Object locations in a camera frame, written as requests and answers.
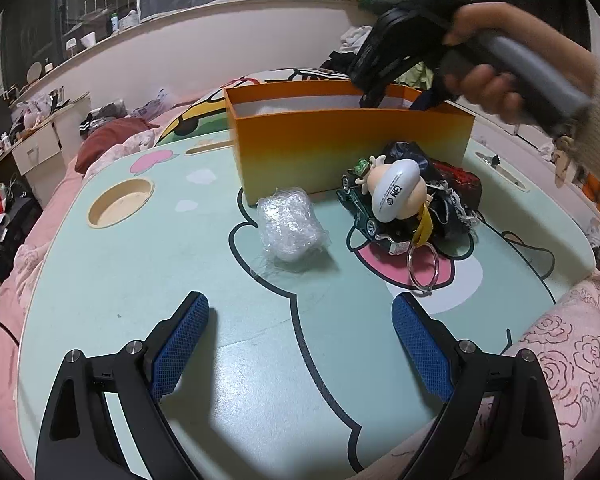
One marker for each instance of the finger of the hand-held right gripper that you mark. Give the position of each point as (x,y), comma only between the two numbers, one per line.
(372,95)

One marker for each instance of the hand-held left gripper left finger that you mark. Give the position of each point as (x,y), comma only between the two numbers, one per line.
(180,345)

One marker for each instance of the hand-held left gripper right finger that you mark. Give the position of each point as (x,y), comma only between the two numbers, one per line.
(420,350)

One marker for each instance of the orange cardboard box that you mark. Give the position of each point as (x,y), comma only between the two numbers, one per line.
(330,150)

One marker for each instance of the person's right hand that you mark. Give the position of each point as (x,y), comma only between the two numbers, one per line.
(505,17)

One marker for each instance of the black and white clothes pile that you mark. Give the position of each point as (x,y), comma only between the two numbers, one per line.
(347,47)

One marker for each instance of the black plastic bag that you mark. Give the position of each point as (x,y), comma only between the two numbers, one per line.
(405,150)

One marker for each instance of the bald toy figure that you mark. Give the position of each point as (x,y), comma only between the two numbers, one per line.
(395,190)

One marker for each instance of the green toy car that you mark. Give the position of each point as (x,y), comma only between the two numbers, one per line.
(360,210)

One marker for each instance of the black red lace pouch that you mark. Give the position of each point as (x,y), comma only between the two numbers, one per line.
(457,185)

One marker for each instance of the pink floral blanket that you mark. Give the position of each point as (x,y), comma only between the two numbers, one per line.
(570,350)

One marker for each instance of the clear plastic wrap bundle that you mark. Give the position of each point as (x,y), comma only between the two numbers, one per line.
(290,225)

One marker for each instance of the pink bed quilt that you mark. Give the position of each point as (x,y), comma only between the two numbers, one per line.
(10,270)

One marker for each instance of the dark red pillow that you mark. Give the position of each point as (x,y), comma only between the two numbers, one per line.
(115,142)

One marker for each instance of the orange plush toy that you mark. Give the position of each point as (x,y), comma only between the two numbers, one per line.
(595,195)

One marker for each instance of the white drawer cabinet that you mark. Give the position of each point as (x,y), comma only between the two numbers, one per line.
(40,150)

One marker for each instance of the white bottle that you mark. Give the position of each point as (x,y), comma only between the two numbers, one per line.
(114,22)

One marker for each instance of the round mirror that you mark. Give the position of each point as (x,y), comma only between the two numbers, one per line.
(34,72)

